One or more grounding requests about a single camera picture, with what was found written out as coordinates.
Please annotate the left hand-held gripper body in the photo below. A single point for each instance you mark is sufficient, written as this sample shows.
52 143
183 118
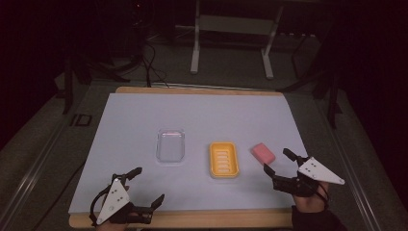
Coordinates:
113 199

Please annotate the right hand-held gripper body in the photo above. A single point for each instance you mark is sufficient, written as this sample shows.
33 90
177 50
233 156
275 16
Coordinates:
317 171

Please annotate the pink soap bar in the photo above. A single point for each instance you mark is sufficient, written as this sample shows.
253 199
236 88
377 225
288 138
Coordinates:
263 153

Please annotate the person's left hand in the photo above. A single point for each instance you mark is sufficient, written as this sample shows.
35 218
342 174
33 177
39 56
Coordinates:
119 226

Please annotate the person's right hand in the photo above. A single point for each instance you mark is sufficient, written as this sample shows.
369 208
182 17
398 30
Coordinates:
309 201

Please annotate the clear plastic lid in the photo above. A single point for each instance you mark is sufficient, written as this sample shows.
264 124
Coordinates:
170 145

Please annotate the yellow soap dish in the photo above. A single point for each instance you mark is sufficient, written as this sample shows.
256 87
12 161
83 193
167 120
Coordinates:
224 159

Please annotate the black tripod stand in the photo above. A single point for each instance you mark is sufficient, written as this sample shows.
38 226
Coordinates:
69 83
332 96

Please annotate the white table mat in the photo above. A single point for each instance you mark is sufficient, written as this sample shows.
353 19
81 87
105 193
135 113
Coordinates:
192 115

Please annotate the white metal stand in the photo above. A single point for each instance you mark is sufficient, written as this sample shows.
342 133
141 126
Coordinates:
234 25

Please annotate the metal floor rail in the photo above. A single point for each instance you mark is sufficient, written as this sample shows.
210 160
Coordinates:
356 179
29 179

